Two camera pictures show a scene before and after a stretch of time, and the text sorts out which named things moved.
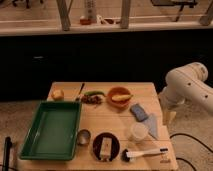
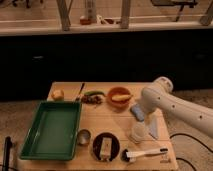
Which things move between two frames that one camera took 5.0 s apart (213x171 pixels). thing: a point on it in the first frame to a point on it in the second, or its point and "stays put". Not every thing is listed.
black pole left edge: [7, 148] stays put
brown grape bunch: [91, 99] stays put
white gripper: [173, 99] to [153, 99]
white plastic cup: [139, 131] stays put
